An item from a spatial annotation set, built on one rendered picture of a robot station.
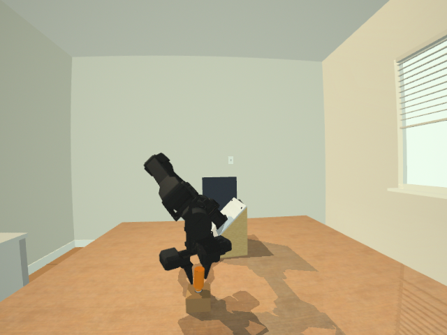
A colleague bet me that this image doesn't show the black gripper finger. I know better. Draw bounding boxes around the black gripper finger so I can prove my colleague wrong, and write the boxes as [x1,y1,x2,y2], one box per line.
[203,263,212,279]
[180,261,193,284]

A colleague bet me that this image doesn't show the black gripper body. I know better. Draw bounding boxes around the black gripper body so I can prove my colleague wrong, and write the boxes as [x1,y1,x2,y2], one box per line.
[159,233,232,271]

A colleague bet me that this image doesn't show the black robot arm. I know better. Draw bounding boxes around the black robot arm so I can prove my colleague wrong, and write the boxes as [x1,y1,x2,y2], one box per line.
[144,153,228,265]

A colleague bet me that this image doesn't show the translucent orange cylinder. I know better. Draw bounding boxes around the translucent orange cylinder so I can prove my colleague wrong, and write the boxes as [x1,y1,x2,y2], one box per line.
[193,267,205,289]

